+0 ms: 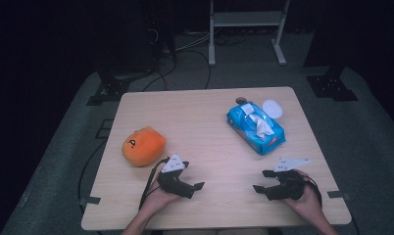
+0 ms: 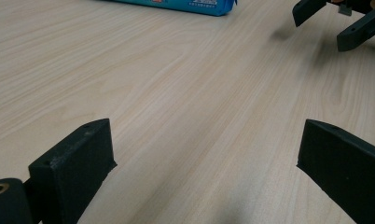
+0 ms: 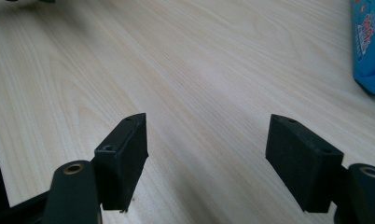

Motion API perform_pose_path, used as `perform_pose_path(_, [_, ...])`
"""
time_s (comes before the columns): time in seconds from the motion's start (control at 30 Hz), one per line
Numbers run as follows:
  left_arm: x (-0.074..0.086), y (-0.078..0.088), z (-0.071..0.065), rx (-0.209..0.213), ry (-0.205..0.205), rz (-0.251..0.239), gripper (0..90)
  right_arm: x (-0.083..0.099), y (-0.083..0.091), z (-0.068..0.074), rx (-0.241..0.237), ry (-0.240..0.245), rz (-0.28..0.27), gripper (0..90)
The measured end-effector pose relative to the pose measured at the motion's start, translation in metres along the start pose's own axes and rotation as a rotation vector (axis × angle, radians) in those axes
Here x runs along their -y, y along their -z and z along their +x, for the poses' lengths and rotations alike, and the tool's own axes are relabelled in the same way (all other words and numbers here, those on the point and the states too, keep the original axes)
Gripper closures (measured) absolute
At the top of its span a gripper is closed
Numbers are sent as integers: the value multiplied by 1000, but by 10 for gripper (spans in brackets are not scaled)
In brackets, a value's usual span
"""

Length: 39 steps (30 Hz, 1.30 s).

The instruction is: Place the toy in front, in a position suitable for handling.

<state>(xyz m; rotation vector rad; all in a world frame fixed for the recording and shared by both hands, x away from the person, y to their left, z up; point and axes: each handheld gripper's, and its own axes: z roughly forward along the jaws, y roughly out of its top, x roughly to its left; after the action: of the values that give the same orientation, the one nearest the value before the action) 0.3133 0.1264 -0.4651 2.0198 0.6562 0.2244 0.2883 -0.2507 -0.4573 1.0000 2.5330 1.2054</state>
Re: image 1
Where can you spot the person's right hand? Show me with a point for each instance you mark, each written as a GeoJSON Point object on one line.
{"type": "Point", "coordinates": [307, 205]}

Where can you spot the white metal stand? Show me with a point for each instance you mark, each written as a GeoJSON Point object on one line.
{"type": "Point", "coordinates": [247, 19]}

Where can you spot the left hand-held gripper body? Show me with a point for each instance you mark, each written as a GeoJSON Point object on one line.
{"type": "Point", "coordinates": [172, 182]}

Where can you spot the white wet wipe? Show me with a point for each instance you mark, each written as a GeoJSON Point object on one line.
{"type": "Point", "coordinates": [262, 125]}

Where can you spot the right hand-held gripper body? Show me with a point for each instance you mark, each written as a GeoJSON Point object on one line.
{"type": "Point", "coordinates": [291, 186]}

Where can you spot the black stand base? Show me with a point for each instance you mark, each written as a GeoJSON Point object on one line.
{"type": "Point", "coordinates": [113, 86]}
{"type": "Point", "coordinates": [330, 86]}

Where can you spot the orange plush toy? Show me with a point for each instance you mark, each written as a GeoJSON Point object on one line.
{"type": "Point", "coordinates": [142, 147]}

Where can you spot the person's left hand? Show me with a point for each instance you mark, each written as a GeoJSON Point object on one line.
{"type": "Point", "coordinates": [159, 199]}

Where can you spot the black tape frame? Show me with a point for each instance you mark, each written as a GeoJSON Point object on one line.
{"type": "Point", "coordinates": [104, 129]}

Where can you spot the blue wet wipes pack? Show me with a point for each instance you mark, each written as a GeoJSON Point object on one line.
{"type": "Point", "coordinates": [250, 137]}

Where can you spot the white round lid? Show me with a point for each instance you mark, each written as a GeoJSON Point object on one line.
{"type": "Point", "coordinates": [272, 108]}

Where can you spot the grey tape strip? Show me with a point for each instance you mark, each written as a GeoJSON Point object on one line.
{"type": "Point", "coordinates": [90, 200]}
{"type": "Point", "coordinates": [338, 194]}

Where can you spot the small brown round object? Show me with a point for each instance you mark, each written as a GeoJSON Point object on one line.
{"type": "Point", "coordinates": [240, 100]}

